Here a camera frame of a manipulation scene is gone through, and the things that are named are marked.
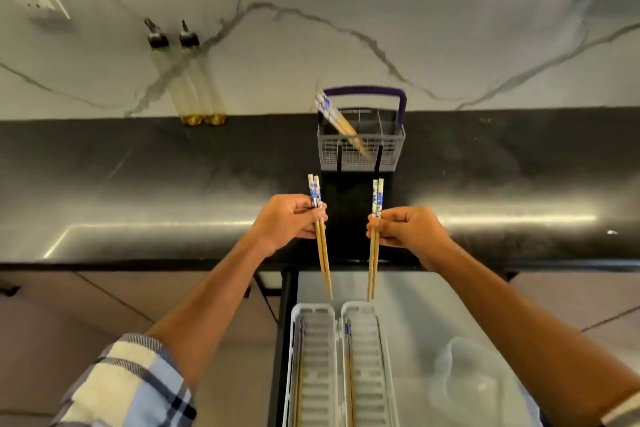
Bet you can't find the person's left hand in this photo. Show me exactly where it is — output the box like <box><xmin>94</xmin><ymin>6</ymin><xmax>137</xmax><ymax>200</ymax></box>
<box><xmin>251</xmin><ymin>194</ymin><xmax>329</xmax><ymax>257</ymax></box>

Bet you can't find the person's right hand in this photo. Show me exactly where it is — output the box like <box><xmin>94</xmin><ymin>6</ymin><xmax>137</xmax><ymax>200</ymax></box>
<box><xmin>366</xmin><ymin>206</ymin><xmax>453</xmax><ymax>271</ymax></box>

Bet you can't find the blue patterned wooden chopstick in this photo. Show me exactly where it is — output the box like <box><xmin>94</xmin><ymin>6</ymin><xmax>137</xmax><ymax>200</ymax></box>
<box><xmin>307</xmin><ymin>174</ymin><xmax>331</xmax><ymax>300</ymax></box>
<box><xmin>313</xmin><ymin>176</ymin><xmax>334</xmax><ymax>301</ymax></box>
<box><xmin>321</xmin><ymin>92</ymin><xmax>375</xmax><ymax>160</ymax></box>
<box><xmin>344</xmin><ymin>322</ymin><xmax>356</xmax><ymax>427</ymax></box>
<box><xmin>366</xmin><ymin>179</ymin><xmax>379</xmax><ymax>302</ymax></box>
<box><xmin>315</xmin><ymin>94</ymin><xmax>372</xmax><ymax>162</ymax></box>
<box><xmin>293</xmin><ymin>322</ymin><xmax>305</xmax><ymax>427</ymax></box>
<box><xmin>370</xmin><ymin>178</ymin><xmax>385</xmax><ymax>300</ymax></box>

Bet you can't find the person's right forearm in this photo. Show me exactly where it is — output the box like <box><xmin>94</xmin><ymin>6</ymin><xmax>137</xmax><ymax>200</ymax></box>
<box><xmin>425</xmin><ymin>238</ymin><xmax>640</xmax><ymax>427</ymax></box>

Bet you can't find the person's left forearm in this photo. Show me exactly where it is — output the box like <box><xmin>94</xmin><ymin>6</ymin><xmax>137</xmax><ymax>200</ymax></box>
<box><xmin>145</xmin><ymin>232</ymin><xmax>276</xmax><ymax>392</ymax></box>

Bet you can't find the clear oil bottle black spout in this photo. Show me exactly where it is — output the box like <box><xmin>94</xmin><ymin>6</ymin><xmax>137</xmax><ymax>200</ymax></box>
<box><xmin>144</xmin><ymin>17</ymin><xmax>205</xmax><ymax>126</ymax></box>
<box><xmin>179</xmin><ymin>20</ymin><xmax>228</xmax><ymax>126</ymax></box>

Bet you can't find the white slotted cutlery tray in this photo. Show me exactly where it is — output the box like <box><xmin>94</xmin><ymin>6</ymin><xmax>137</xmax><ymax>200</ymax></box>
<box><xmin>341</xmin><ymin>301</ymin><xmax>401</xmax><ymax>427</ymax></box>
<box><xmin>282</xmin><ymin>303</ymin><xmax>342</xmax><ymax>427</ymax></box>

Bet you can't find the clear plastic container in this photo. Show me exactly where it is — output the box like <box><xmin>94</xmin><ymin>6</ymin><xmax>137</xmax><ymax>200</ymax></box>
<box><xmin>428</xmin><ymin>337</ymin><xmax>528</xmax><ymax>427</ymax></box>

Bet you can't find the plaid shirt sleeve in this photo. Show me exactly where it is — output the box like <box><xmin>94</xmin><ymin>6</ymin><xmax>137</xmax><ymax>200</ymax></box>
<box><xmin>50</xmin><ymin>333</ymin><xmax>197</xmax><ymax>427</ymax></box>

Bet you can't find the grey cutlery basket purple handle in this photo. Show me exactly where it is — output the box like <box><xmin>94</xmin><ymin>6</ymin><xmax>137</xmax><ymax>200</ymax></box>
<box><xmin>317</xmin><ymin>86</ymin><xmax>408</xmax><ymax>173</ymax></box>

